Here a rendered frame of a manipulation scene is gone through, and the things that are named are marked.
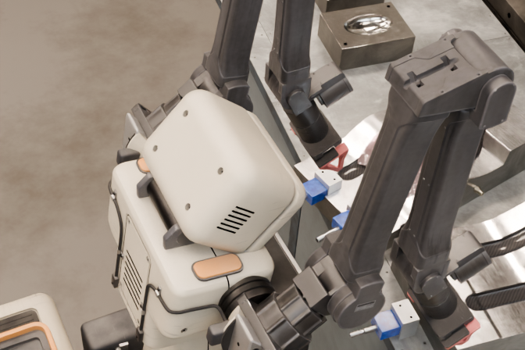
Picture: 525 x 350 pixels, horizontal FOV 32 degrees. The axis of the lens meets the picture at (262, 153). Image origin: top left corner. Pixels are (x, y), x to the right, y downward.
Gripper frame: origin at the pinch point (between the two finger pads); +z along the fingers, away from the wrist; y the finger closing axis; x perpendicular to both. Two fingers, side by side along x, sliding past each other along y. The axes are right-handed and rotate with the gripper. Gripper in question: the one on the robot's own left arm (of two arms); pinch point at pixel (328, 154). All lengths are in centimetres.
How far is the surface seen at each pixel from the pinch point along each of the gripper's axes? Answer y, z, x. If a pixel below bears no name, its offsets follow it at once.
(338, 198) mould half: -0.6, 14.3, 3.0
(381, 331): -31.9, 12.0, 10.9
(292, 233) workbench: 26, 58, 17
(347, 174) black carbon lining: 5.0, 17.2, -1.5
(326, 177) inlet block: 3.5, 11.4, 2.8
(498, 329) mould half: -42.6, 15.9, -7.2
